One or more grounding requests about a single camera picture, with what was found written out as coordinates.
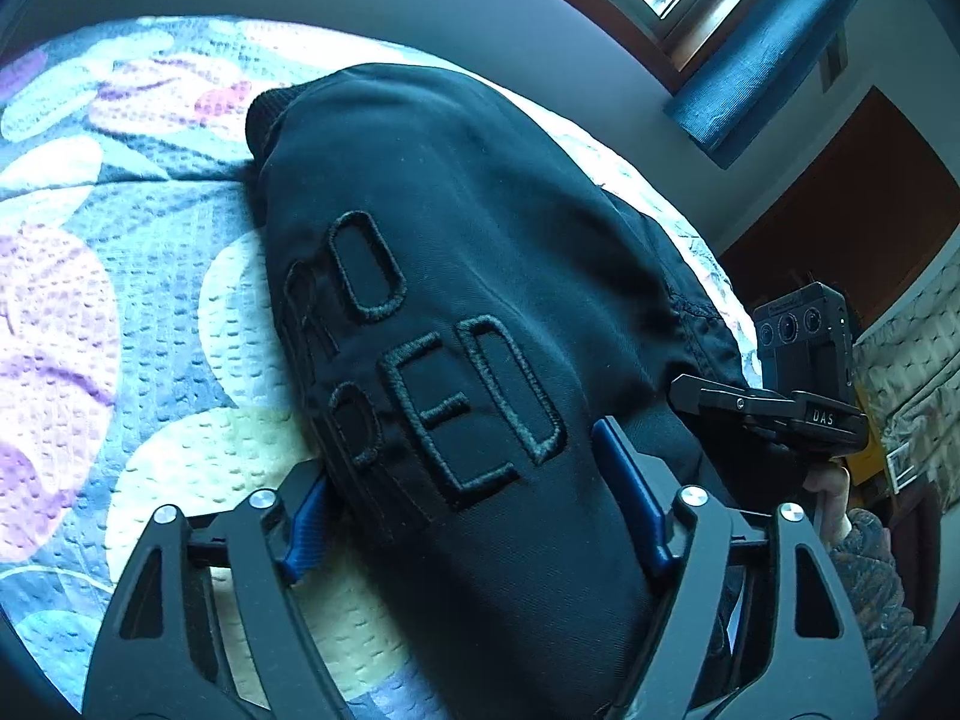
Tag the floral quilted blanket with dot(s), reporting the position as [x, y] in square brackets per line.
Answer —
[112, 300]

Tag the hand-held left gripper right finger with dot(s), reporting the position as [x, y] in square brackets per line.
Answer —
[631, 496]

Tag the brown wooden panel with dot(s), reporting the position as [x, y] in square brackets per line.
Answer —
[862, 195]

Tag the small picture frame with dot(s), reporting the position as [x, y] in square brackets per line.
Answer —
[901, 467]

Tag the yellow box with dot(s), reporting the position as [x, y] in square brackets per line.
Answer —
[868, 442]

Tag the wall switch plate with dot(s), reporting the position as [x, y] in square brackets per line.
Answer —
[834, 54]

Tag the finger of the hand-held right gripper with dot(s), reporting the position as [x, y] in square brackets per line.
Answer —
[720, 399]

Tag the person's right hand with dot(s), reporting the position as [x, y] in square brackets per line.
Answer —
[827, 499]

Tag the black jacket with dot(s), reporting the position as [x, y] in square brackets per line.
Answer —
[465, 255]

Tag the beige quilted cloth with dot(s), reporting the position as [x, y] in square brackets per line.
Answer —
[922, 360]

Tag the blue curtain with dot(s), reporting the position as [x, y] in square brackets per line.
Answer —
[780, 60]

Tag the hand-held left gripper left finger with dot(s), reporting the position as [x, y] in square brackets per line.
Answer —
[307, 532]

